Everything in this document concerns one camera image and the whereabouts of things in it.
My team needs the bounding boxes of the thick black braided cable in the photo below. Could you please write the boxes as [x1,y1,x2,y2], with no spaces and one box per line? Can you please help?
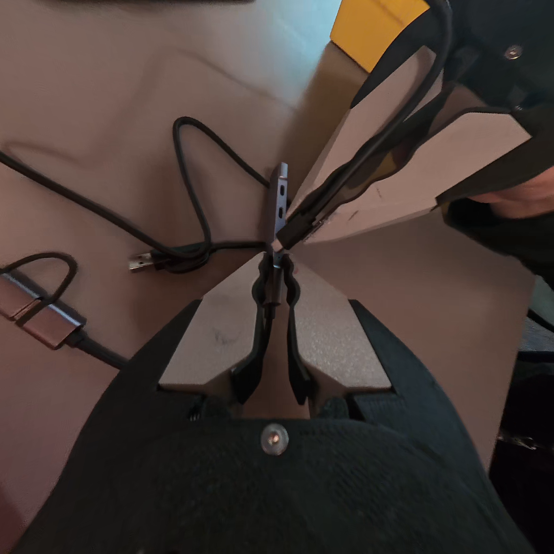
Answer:
[0,149,174,260]

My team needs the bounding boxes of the person's dark clothing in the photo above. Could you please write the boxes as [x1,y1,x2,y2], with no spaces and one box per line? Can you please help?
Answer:
[489,351,554,554]

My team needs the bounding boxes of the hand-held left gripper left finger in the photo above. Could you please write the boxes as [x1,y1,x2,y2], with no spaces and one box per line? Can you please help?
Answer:
[158,253,267,404]

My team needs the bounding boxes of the person's right forearm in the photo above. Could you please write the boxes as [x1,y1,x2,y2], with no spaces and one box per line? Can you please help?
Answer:
[443,199,554,291]

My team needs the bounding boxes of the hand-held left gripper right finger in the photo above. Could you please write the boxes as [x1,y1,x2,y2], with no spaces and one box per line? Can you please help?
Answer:
[283,254,392,406]

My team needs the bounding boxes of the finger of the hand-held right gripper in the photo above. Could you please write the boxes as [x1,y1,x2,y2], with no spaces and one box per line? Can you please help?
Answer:
[288,45,445,216]
[304,113,533,245]

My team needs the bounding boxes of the thin black USB-C cable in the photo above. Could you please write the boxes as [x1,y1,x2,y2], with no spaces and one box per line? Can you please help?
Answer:
[270,0,454,254]

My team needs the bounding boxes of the grey USB hub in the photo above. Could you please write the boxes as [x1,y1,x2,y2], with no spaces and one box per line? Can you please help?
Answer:
[265,162,290,306]

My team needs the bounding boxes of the yellow plastic bin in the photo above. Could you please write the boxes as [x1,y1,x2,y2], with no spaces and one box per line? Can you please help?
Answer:
[330,0,431,73]

